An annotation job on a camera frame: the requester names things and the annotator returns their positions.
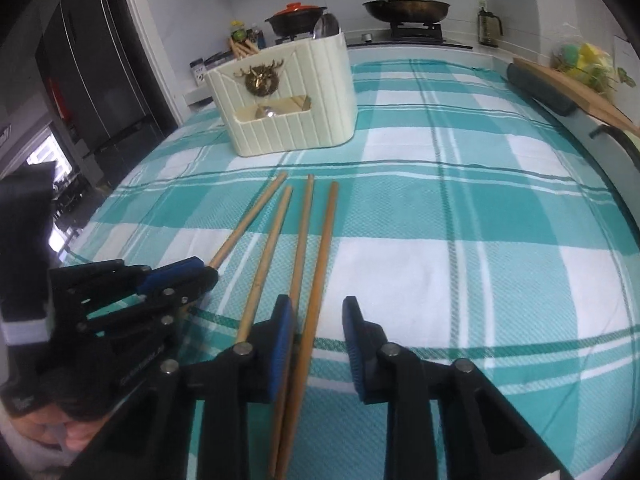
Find wooden chopstick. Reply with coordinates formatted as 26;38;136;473
208;171;288;270
234;185;293;344
235;40;259;55
273;181;338;479
229;38;253;60
267;174;314;479

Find small steel spoon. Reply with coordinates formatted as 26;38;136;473
255;105;278;120

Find large steel spoon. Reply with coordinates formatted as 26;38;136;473
312;12;342;40

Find person's left hand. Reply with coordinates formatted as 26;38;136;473
9;404;111;452

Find teal white plaid tablecloth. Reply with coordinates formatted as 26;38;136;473
65;58;639;479

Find spice rack jars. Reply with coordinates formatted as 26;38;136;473
189;50;234;87

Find black refrigerator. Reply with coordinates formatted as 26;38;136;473
37;0;177;188

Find cream ribbed utensil holder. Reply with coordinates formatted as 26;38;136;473
206;34;357;157

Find condiment bottles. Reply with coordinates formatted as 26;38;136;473
230;20;266;51

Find black pot with orange lid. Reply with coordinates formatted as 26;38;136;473
266;2;326;38

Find black gas stove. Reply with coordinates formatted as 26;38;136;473
271;22;474;51

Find black wok with glass lid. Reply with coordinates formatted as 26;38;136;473
362;0;450;25

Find wooden cutting board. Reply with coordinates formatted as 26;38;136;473
513;58;639;138

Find dark glass kettle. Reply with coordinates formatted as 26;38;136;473
477;6;503;48

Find bag of yellow green sponges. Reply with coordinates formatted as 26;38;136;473
550;34;618;101

